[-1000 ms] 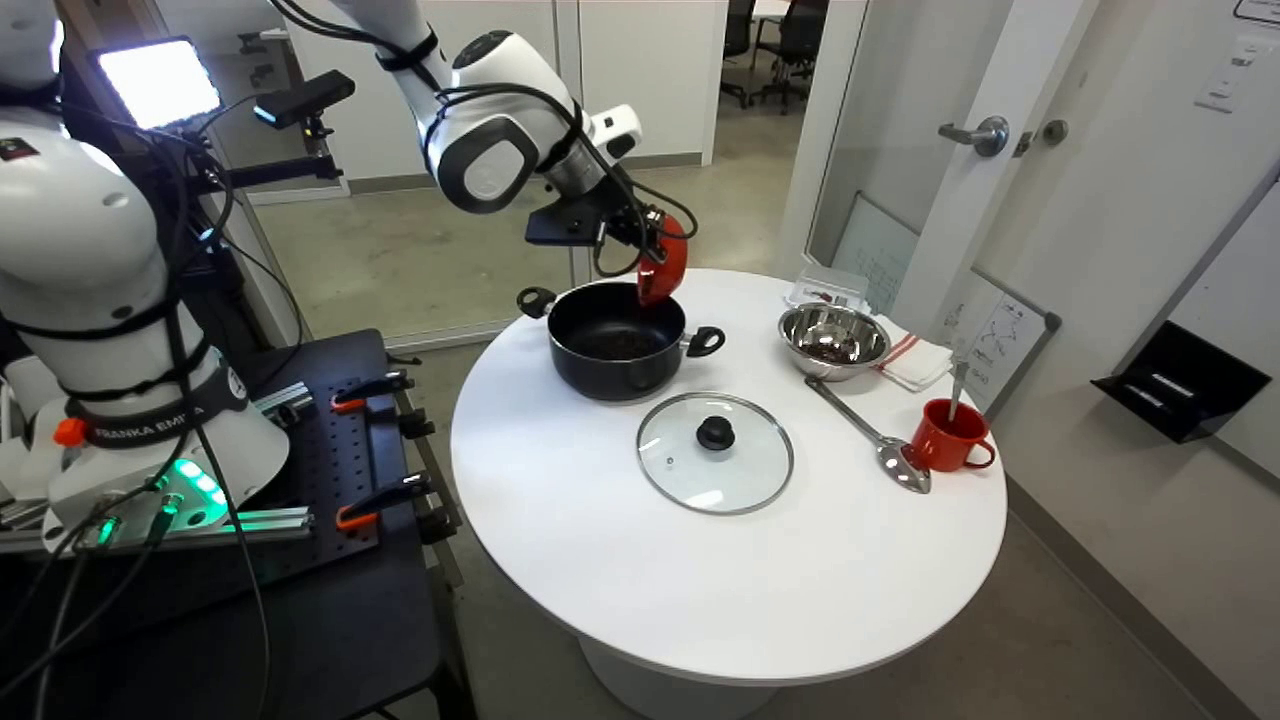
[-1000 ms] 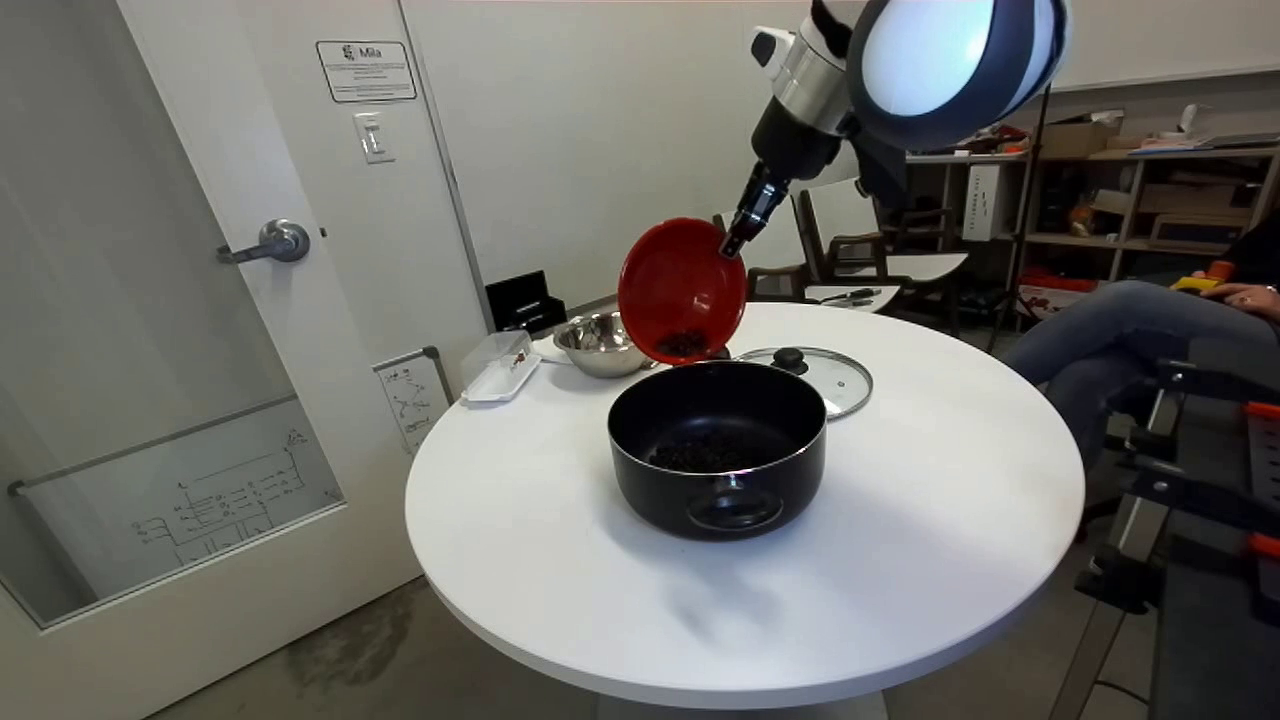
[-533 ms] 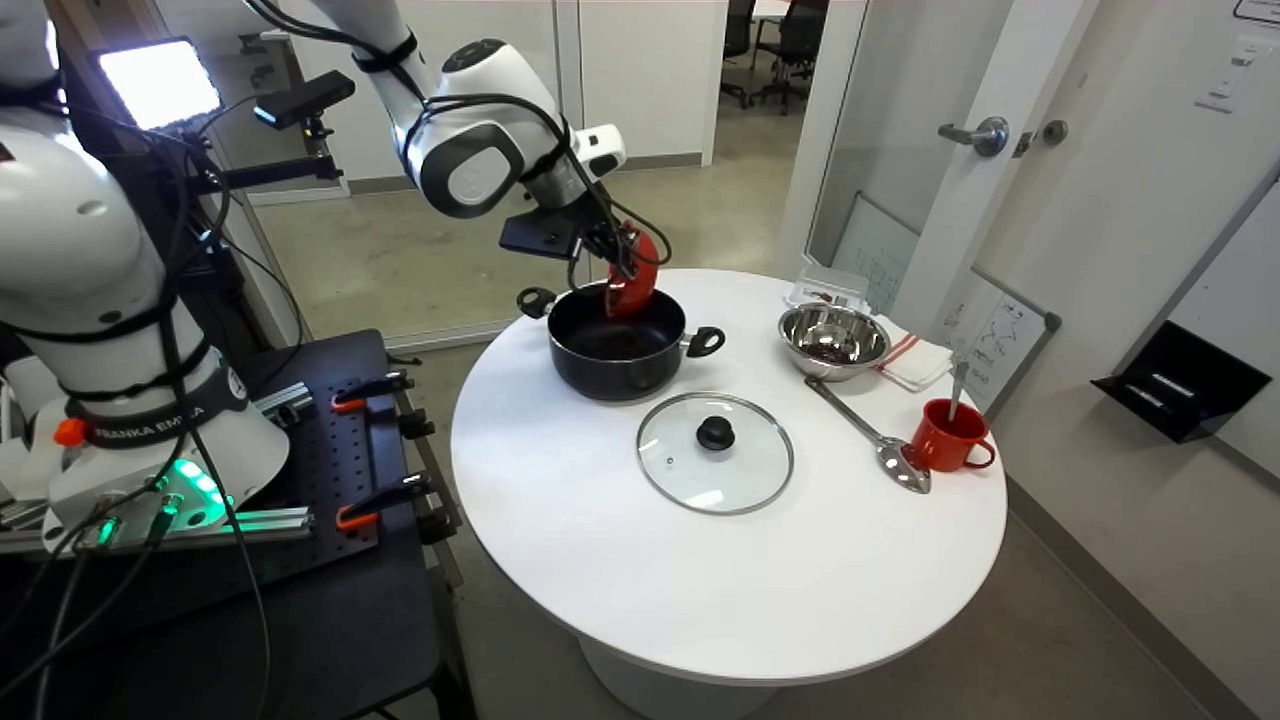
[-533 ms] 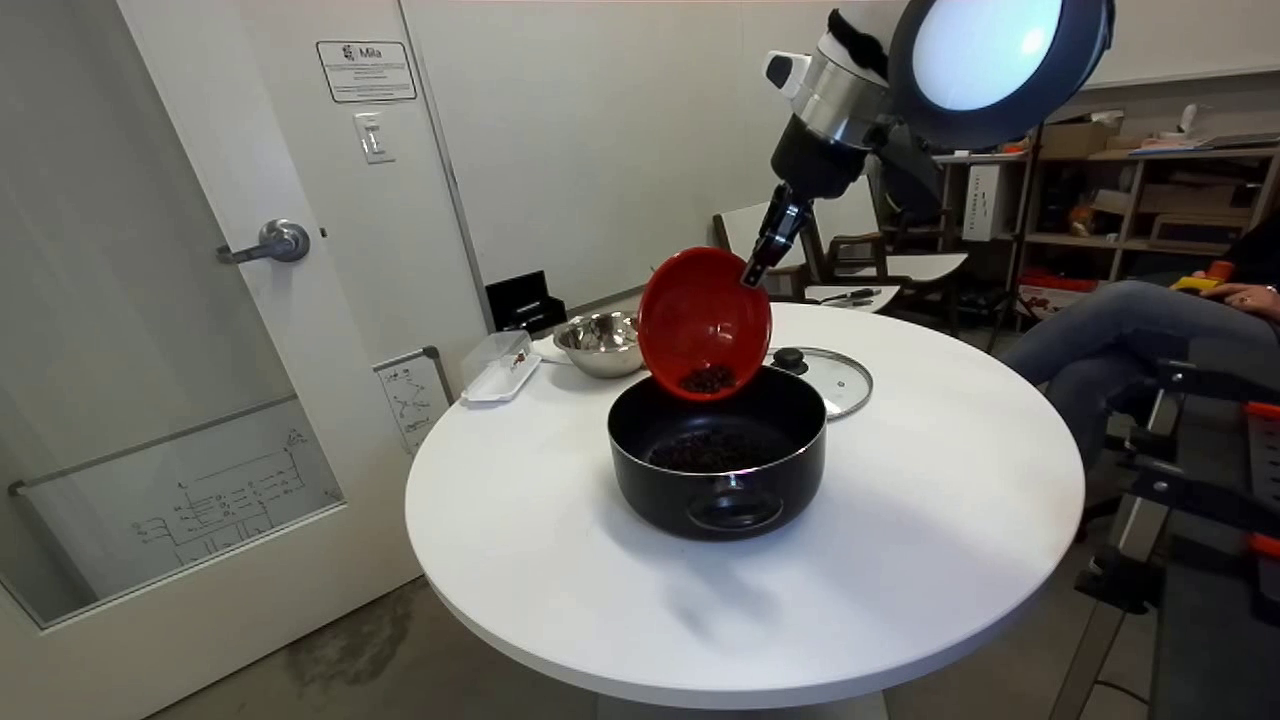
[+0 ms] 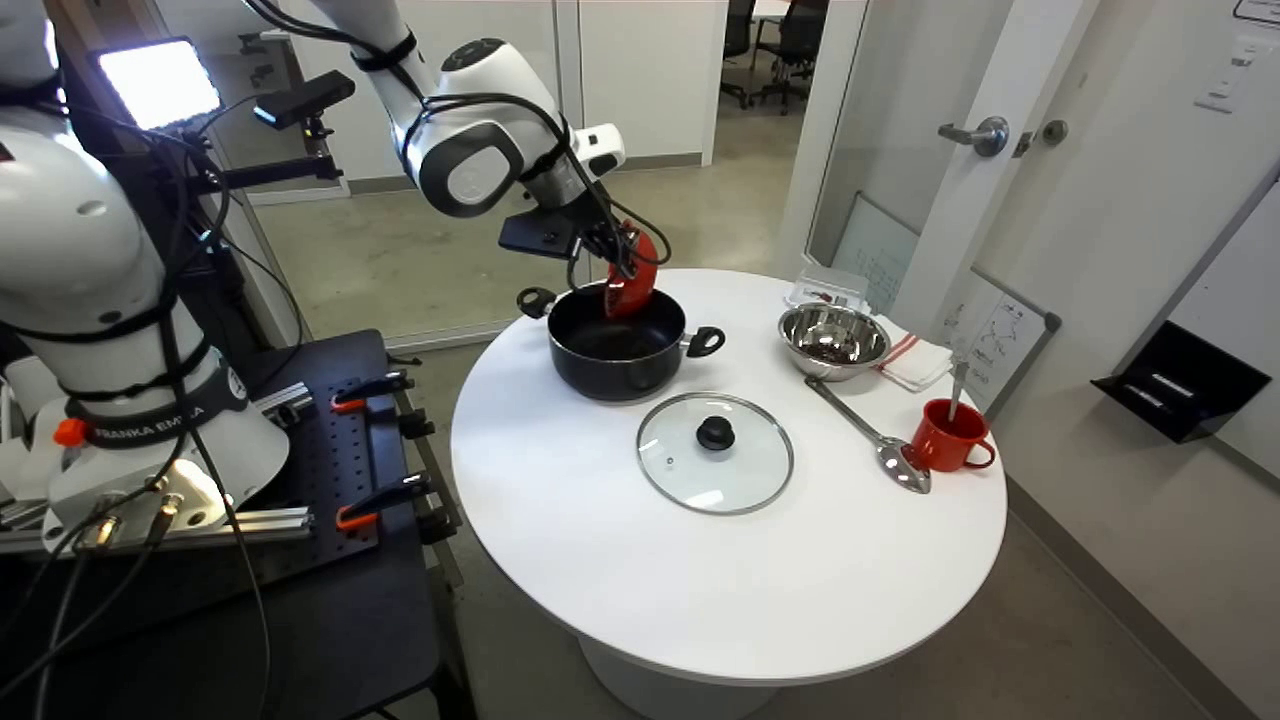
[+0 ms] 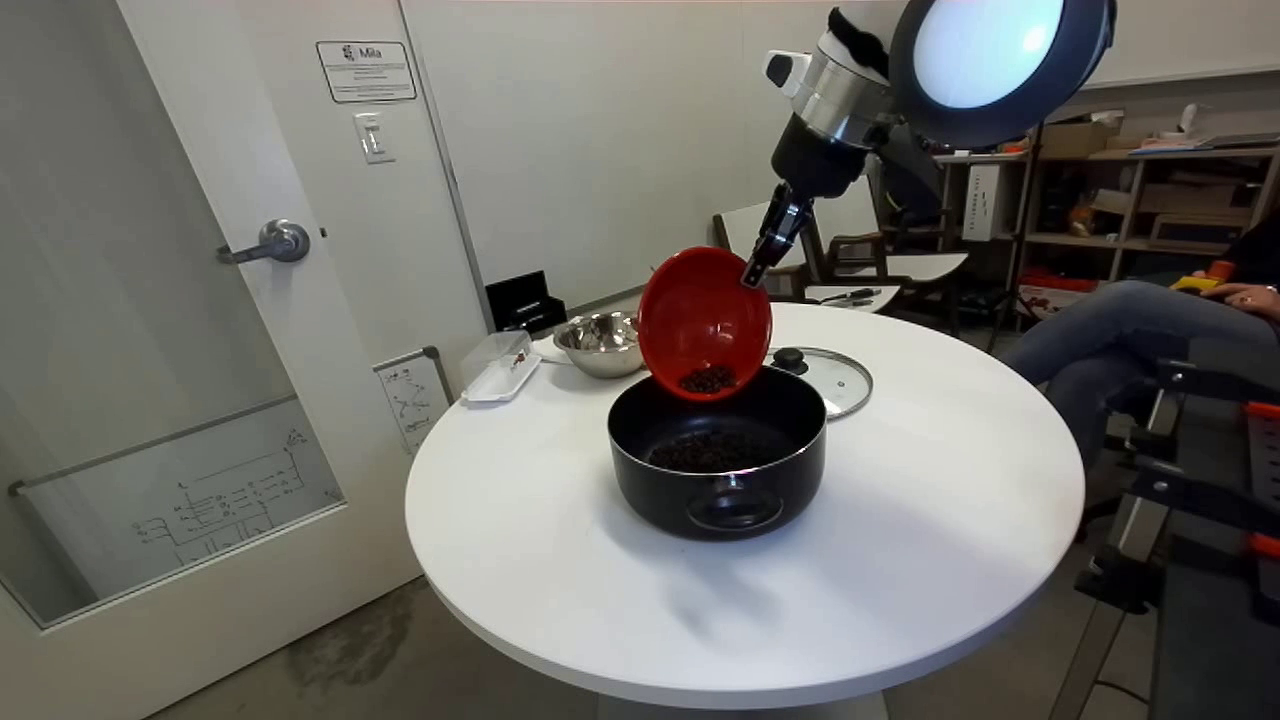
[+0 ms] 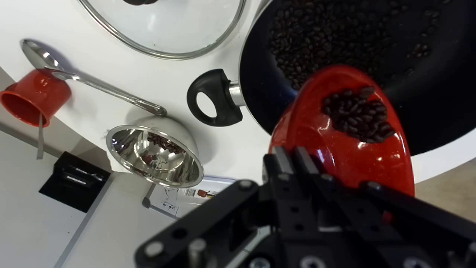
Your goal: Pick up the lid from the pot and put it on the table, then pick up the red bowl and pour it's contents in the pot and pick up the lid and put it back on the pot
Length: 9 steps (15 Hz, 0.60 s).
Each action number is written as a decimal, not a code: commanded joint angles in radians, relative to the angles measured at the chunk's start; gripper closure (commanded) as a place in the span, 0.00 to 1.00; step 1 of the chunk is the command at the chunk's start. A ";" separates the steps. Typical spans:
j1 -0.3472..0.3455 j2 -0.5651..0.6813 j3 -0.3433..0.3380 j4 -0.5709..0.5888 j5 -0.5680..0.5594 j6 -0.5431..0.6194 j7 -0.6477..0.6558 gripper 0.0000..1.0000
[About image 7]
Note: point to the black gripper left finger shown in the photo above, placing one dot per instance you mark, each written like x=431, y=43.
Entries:
x=278, y=165

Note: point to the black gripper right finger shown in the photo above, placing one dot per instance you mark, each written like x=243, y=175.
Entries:
x=307, y=163

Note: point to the red bowl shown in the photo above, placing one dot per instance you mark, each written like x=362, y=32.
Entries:
x=347, y=157

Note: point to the glass pot lid black knob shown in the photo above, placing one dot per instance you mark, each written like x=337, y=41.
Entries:
x=165, y=29

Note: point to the stainless steel bowl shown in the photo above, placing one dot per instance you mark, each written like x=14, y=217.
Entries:
x=157, y=153

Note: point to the black cooking pot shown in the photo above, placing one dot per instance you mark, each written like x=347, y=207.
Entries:
x=447, y=113

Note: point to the dark beans pile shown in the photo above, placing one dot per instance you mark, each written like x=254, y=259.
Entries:
x=358, y=116

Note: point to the small whiteboard with drawings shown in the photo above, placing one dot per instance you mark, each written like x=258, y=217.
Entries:
x=172, y=198

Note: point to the large metal spoon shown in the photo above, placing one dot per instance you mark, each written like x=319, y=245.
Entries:
x=99, y=83

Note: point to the small spoon in mug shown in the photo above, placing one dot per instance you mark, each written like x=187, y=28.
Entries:
x=41, y=138

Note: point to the red mug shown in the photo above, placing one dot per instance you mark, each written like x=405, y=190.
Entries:
x=38, y=96

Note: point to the black wall tray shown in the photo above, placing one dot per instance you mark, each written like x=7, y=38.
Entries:
x=75, y=180

